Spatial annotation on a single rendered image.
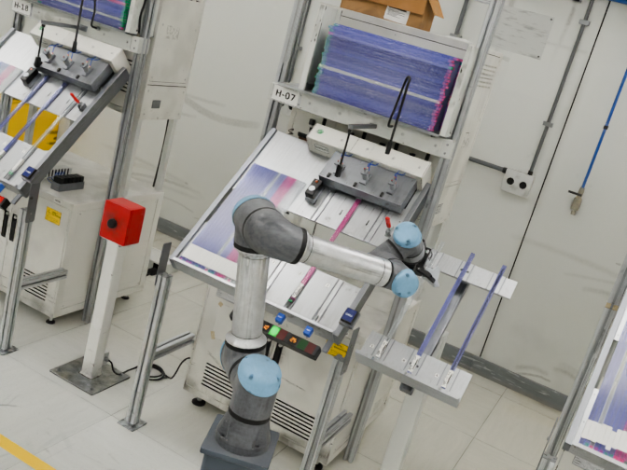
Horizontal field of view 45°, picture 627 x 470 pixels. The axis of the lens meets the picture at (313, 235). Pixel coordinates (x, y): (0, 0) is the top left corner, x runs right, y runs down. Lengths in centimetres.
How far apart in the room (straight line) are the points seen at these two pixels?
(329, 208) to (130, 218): 79
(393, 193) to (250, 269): 89
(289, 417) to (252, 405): 105
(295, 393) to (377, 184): 88
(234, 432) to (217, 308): 109
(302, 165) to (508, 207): 162
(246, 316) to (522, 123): 250
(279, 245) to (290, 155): 116
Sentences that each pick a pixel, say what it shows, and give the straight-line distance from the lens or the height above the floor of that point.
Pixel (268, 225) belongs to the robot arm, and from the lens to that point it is 185.
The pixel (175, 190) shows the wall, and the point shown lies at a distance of 516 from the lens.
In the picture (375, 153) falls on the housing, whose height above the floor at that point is 125.
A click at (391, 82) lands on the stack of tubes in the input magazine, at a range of 279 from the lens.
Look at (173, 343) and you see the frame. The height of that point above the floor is 32.
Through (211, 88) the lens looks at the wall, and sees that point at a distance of 496.
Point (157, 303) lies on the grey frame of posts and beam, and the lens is 285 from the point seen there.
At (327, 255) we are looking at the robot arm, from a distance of 189.
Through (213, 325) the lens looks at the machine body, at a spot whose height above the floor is 39.
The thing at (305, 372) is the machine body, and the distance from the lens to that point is 294.
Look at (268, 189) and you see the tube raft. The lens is 285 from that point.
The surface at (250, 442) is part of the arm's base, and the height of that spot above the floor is 59.
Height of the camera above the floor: 168
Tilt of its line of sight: 16 degrees down
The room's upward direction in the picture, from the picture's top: 16 degrees clockwise
